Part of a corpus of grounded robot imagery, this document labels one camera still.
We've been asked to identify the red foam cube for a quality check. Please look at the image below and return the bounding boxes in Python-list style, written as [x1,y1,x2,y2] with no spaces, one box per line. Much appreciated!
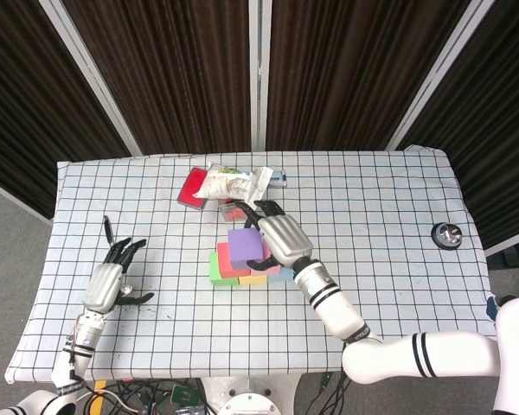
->
[216,241,252,278]

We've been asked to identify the green foam cube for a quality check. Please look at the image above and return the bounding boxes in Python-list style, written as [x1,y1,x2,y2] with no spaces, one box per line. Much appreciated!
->
[208,251,242,287]

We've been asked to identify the red ink pad case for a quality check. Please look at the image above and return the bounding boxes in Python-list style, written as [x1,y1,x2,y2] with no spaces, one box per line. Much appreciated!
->
[176,167,211,211]

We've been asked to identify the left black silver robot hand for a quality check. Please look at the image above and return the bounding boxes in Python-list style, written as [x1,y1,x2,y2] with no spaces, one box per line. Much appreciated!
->
[82,237,156,315]

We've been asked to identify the dark brown partition panel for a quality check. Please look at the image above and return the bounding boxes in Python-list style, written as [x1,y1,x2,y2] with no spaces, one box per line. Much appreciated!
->
[0,0,144,220]
[38,0,260,156]
[387,0,519,256]
[259,0,498,152]

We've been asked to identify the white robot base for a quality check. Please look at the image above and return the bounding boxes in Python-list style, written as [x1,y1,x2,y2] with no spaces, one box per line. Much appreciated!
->
[201,373,304,415]

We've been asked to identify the crumpled white snack bag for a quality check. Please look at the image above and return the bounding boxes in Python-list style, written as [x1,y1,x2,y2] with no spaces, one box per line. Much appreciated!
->
[192,161,274,213]

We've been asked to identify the pink foam cube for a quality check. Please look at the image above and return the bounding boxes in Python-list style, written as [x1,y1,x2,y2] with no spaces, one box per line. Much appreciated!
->
[248,239,282,278]

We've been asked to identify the green circuit board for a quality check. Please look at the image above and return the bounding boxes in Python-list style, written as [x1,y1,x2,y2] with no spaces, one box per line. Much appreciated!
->
[171,384,198,405]

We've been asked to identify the blue white wrapped packet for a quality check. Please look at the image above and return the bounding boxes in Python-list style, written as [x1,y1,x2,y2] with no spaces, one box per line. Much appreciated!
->
[267,169,290,188]

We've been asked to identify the small metal bowl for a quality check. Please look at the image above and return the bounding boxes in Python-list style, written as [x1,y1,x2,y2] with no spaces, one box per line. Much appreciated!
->
[431,221,464,251]

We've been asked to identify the purple foam cube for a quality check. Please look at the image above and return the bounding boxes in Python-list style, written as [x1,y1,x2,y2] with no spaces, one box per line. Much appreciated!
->
[227,227,265,270]

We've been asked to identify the white floor cable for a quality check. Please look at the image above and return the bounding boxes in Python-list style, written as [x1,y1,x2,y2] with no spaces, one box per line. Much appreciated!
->
[86,388,139,415]

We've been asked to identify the light blue foam cube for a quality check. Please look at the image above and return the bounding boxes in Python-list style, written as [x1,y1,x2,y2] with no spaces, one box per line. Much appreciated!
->
[266,266,296,284]

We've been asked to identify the clear box red pieces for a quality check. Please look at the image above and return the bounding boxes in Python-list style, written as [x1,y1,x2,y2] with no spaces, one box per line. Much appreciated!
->
[217,196,254,224]

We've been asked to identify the black floor cable tangle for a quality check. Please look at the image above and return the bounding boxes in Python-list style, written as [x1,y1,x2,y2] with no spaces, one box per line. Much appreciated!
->
[86,374,208,415]

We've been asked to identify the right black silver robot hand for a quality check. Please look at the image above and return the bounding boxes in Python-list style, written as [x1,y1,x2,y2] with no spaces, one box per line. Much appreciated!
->
[233,198,315,271]

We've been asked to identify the metal ladle black handle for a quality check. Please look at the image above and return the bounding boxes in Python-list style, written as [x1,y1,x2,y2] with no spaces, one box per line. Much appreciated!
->
[103,214,134,295]

